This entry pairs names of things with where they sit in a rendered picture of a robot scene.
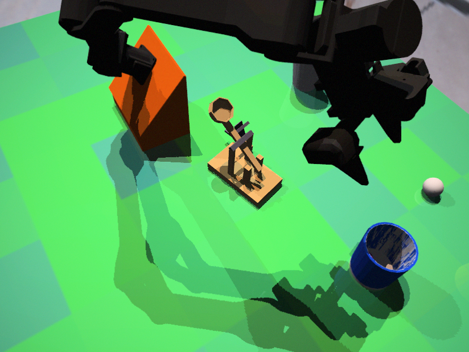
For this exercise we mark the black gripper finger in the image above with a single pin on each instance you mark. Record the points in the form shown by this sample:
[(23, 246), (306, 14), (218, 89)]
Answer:
[(391, 127), (354, 168)]

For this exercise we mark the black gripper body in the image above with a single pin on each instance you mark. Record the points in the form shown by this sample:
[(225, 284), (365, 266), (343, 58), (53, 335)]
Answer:
[(336, 145)]

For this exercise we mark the pale pink ball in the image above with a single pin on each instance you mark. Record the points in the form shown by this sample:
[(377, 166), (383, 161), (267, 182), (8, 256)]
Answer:
[(433, 187)]

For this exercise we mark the dark blue mug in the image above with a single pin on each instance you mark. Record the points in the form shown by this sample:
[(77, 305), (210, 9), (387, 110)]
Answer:
[(394, 253)]

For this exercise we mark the dark grey cup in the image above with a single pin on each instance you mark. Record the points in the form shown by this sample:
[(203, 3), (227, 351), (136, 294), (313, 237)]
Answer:
[(304, 77)]

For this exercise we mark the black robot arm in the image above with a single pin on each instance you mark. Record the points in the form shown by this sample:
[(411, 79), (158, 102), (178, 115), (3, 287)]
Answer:
[(282, 30)]

